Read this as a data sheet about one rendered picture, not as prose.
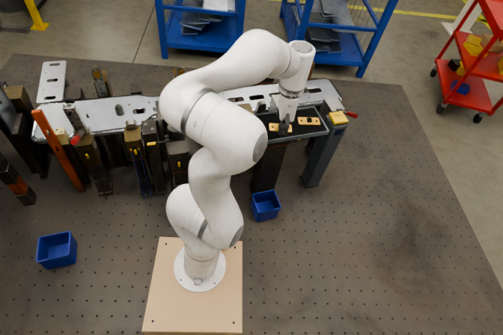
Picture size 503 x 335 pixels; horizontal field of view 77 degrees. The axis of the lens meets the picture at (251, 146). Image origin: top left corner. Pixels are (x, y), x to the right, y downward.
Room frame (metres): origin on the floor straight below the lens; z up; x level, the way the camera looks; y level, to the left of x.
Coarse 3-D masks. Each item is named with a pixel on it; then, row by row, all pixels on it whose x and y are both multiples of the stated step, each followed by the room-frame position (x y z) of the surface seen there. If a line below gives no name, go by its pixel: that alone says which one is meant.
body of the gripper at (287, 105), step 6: (282, 96) 0.80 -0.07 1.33; (288, 96) 0.78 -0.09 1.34; (282, 102) 0.78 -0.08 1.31; (288, 102) 0.77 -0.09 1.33; (294, 102) 0.77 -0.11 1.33; (282, 108) 0.77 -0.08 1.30; (288, 108) 0.77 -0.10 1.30; (294, 108) 0.77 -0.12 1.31; (282, 114) 0.77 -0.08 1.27; (294, 114) 0.77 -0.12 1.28
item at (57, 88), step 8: (48, 64) 1.13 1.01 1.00; (64, 64) 1.15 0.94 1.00; (48, 72) 1.07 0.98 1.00; (56, 72) 1.08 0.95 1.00; (64, 72) 1.09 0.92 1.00; (40, 80) 1.01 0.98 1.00; (64, 80) 1.04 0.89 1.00; (40, 88) 0.96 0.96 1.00; (48, 88) 0.97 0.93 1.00; (56, 88) 0.98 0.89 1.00; (64, 88) 1.00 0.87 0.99; (40, 96) 0.91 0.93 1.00; (56, 96) 0.93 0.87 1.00
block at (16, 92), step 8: (8, 88) 0.87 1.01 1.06; (16, 88) 0.88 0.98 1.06; (24, 88) 0.90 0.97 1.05; (8, 96) 0.83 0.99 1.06; (16, 96) 0.84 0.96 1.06; (24, 96) 0.87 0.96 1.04; (16, 104) 0.82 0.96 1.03; (24, 104) 0.84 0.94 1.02; (16, 112) 0.82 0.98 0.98; (24, 112) 0.83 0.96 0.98; (32, 120) 0.83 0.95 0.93; (40, 144) 0.82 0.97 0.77; (48, 152) 0.83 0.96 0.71
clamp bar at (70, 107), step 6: (66, 102) 0.72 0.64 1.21; (72, 102) 0.73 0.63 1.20; (66, 108) 0.68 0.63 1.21; (72, 108) 0.69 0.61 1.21; (66, 114) 0.68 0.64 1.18; (72, 114) 0.69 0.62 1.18; (78, 114) 0.70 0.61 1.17; (72, 120) 0.69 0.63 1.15; (78, 120) 0.70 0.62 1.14; (78, 126) 0.70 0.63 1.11; (84, 126) 0.71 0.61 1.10
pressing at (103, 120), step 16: (320, 80) 1.36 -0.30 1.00; (112, 96) 0.99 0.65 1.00; (128, 96) 1.00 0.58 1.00; (144, 96) 1.02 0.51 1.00; (224, 96) 1.11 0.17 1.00; (240, 96) 1.13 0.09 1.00; (304, 96) 1.21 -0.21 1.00; (320, 96) 1.23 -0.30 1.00; (48, 112) 0.83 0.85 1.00; (80, 112) 0.86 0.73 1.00; (96, 112) 0.88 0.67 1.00; (112, 112) 0.89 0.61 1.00; (128, 112) 0.91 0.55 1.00; (32, 128) 0.75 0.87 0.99; (96, 128) 0.79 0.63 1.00; (112, 128) 0.81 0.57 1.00
